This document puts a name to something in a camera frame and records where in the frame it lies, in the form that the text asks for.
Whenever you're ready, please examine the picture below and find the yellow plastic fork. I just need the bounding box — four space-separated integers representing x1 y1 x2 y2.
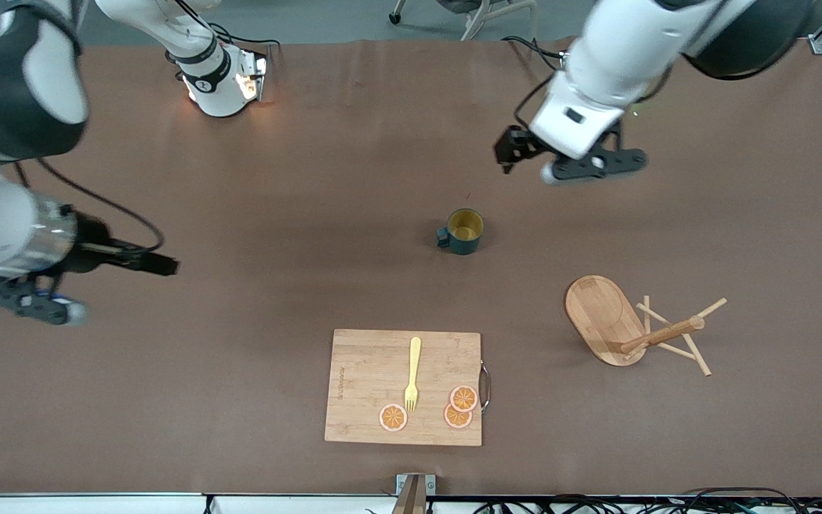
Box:
403 336 423 413

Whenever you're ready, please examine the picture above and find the aluminium camera post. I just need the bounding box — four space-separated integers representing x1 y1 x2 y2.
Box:
391 473 437 514

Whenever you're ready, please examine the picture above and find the bamboo cutting board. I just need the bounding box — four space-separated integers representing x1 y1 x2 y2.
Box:
324 328 492 448

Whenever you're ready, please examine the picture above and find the black cable tangle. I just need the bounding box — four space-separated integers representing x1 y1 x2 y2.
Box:
472 488 822 514

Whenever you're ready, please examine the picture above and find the wooden cup rack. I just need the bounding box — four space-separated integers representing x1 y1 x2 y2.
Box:
564 275 729 377

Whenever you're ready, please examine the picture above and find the teal cup yellow inside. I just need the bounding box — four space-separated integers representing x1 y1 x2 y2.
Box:
437 208 485 256

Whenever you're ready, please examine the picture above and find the black arm base cable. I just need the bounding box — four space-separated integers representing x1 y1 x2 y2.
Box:
500 34 570 72

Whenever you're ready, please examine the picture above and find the office chair base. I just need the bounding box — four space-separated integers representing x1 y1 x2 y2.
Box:
388 0 540 41

